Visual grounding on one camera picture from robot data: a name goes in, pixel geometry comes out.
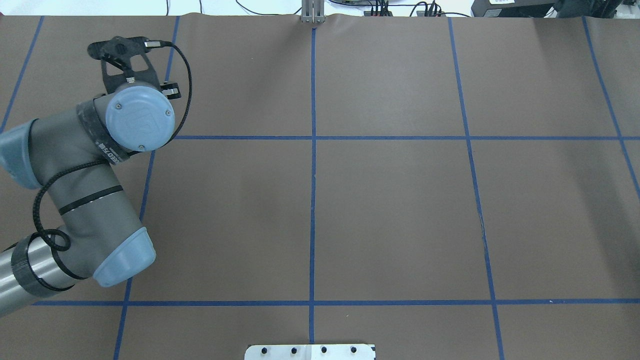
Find aluminium frame post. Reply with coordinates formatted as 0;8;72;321
300;0;326;24

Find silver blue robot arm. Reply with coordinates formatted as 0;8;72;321
1;82;176;316

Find black box with label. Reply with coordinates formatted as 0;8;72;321
471;0;556;18

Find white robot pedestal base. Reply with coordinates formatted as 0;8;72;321
244;343;377;360

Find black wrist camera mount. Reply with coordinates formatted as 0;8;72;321
87;36;169;95

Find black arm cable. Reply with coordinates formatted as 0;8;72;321
32;41;193;293

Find brown paper table cover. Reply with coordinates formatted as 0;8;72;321
1;14;639;360

